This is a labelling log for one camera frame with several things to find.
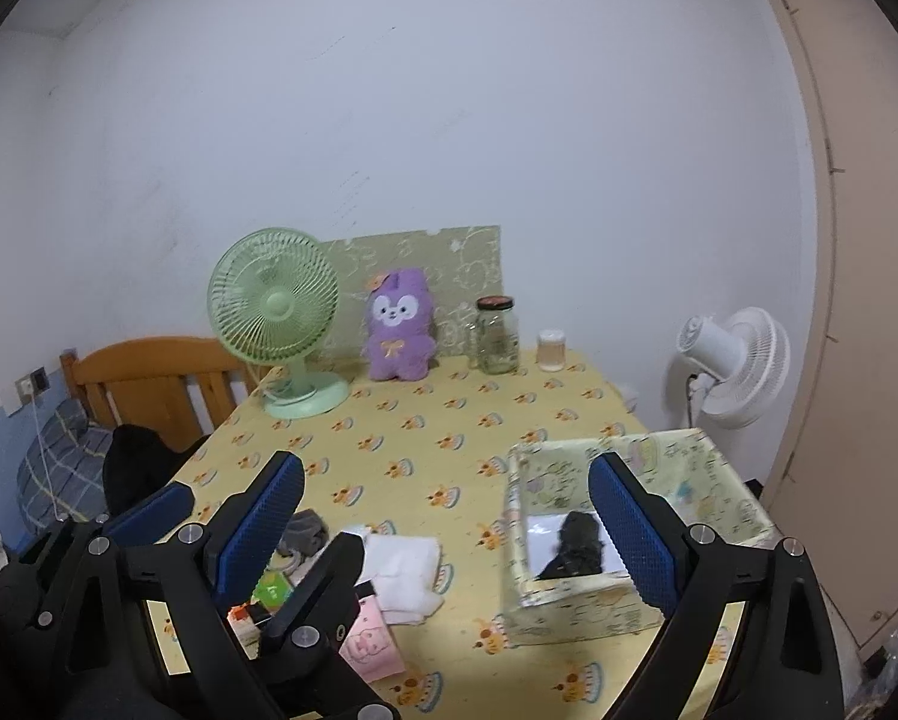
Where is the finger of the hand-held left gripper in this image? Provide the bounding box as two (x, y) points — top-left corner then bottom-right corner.
(257, 532), (399, 720)
(14, 484), (195, 631)

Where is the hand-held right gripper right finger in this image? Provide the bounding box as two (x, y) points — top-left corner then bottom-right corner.
(587, 452), (847, 720)

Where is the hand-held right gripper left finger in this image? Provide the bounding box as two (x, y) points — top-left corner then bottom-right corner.
(42, 451), (305, 720)

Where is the grey drawstring pouch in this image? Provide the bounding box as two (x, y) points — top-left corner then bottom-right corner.
(280, 508), (331, 560)

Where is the printed fabric storage box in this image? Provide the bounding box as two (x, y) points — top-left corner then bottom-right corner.
(498, 427), (780, 647)

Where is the small green label packet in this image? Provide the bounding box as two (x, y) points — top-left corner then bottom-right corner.
(257, 570), (300, 612)

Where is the black clothing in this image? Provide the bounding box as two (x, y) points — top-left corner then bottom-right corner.
(104, 424), (214, 518)

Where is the black fuzzy cloth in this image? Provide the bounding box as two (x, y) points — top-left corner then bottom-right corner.
(534, 510), (615, 582)

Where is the pink tissue packet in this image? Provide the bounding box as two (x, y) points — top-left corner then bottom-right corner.
(340, 596), (407, 683)

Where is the white folded towel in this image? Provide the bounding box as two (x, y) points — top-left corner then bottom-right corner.
(355, 532), (446, 627)

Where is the blue plaid pillow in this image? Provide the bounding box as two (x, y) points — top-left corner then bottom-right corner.
(15, 397), (116, 537)

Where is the wooden bed headboard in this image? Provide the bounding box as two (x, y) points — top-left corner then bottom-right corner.
(60, 337), (262, 458)

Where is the yellow printed tablecloth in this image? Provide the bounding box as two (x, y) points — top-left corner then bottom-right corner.
(145, 349), (750, 720)

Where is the cotton swab container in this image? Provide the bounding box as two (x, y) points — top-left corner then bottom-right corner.
(536, 328), (567, 372)

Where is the white standing fan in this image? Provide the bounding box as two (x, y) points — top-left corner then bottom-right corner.
(662, 306), (791, 432)

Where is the green table fan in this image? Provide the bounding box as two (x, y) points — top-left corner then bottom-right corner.
(207, 226), (352, 421)

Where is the purple plush toy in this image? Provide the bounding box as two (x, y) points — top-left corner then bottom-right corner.
(364, 268), (440, 382)

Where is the glass jar with black lid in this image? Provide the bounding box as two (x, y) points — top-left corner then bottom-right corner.
(467, 295), (521, 376)

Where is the beige door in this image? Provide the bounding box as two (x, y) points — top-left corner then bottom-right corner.
(749, 0), (898, 650)

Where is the white charging cable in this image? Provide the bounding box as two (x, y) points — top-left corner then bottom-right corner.
(32, 390), (67, 522)

